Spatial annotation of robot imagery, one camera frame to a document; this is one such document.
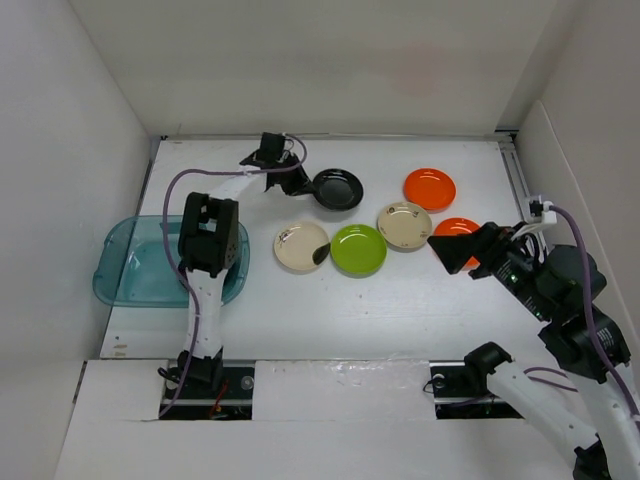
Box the orange plate upper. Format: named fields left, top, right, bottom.
left=403, top=168, right=457, bottom=211

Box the beige plate with black patch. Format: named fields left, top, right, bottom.
left=273, top=221, right=330, bottom=272

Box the orange plate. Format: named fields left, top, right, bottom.
left=431, top=217, right=482, bottom=269
left=403, top=168, right=457, bottom=211

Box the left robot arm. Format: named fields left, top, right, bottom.
left=169, top=133, right=308, bottom=397

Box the teal plastic bin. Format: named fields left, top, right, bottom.
left=92, top=215, right=250, bottom=308

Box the orange plate lower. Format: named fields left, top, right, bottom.
left=431, top=217, right=482, bottom=269

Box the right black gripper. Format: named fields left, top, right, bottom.
left=426, top=219, right=554, bottom=320

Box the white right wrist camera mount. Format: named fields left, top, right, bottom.
left=512, top=195, right=557, bottom=239

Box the green plate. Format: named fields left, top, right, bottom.
left=330, top=224, right=387, bottom=276

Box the beige plate with flowers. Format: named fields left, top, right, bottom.
left=377, top=201, right=433, bottom=250

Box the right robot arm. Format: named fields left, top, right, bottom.
left=428, top=222, right=639, bottom=479

